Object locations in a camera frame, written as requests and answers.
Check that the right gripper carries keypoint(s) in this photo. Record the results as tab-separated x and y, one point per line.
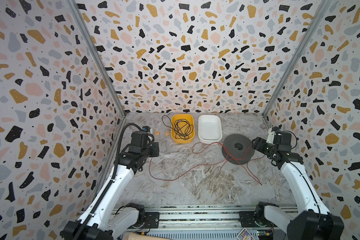
258	144

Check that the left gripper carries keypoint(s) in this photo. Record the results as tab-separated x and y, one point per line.
155	152

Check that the black cable spool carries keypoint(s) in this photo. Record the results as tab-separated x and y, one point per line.
237	149

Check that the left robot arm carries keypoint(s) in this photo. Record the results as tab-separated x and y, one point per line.
126	165

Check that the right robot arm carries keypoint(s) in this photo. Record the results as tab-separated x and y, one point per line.
314	220

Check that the yellow plastic bin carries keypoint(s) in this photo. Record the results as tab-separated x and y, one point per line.
182	128

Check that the white plastic bin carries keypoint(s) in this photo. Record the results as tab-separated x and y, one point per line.
209	129

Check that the beige cylinder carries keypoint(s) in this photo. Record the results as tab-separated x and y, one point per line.
136	236

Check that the colourful sticker card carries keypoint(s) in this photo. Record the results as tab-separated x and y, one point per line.
245	234

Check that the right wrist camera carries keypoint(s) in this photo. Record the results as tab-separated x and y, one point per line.
271	135

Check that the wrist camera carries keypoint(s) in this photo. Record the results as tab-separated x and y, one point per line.
147	129
271	135

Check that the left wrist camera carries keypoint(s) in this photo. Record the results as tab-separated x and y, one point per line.
147	129

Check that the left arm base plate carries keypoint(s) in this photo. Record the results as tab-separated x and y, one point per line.
150	220

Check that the aluminium mounting rail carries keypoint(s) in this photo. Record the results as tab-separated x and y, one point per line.
171	217

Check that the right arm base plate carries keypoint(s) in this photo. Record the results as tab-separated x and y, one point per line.
247	220

